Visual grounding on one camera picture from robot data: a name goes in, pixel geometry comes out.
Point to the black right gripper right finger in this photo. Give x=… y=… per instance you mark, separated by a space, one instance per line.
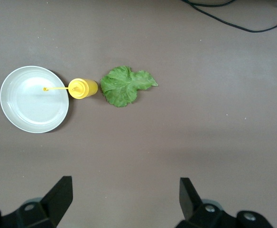
x=190 y=202

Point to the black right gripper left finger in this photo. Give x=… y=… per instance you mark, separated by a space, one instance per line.
x=53 y=204

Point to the yellow squeeze bottle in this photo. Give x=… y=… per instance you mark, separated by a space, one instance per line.
x=84 y=88

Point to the green lettuce leaf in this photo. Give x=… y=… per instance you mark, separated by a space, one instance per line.
x=122 y=88

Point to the white round plate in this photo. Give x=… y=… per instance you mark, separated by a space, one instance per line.
x=34 y=99

